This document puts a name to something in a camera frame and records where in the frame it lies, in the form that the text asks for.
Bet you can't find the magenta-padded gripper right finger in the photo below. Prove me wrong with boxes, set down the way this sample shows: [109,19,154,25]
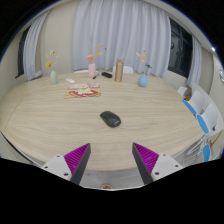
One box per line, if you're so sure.
[131,142,184,185]

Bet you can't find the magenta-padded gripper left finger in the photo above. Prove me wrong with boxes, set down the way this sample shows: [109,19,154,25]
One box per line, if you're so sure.
[40,142,92,186]

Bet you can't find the black computer mouse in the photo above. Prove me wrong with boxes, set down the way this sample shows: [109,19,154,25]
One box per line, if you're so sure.
[99,110,122,128]

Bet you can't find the cartoon dog print mouse pad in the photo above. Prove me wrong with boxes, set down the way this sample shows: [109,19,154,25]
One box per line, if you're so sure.
[64,82,102,99]

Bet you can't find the blue and white chairs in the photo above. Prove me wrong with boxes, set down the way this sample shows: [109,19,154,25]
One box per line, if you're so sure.
[176,85,221,163]

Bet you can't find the blue vase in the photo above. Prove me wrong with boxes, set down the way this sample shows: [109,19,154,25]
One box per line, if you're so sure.
[137,73,149,88]

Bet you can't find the pale green vase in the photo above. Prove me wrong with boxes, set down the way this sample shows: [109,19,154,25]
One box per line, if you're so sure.
[49,70,59,85]

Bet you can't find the pink vase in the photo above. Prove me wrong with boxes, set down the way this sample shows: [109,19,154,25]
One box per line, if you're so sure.
[88,62,97,79]

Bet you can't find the gold drink bottle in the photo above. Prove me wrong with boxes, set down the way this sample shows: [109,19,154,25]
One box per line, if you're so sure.
[114,58,125,83]

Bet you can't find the dried flowers with blue bloom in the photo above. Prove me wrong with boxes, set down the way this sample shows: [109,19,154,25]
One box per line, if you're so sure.
[135,49,153,75]

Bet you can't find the pink and yellow dried flowers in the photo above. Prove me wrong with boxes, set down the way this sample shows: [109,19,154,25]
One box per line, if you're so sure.
[86,43,108,64]

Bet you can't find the narrow white curtain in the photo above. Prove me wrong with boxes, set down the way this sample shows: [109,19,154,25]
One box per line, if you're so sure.
[185,34,203,88]
[22,9,53,82]

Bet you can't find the dark window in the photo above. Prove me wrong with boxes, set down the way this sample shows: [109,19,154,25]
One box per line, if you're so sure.
[167,18,193,79]
[14,26,31,79]

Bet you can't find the wide white curtain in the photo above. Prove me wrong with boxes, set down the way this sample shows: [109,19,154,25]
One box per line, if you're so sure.
[71,0,172,78]

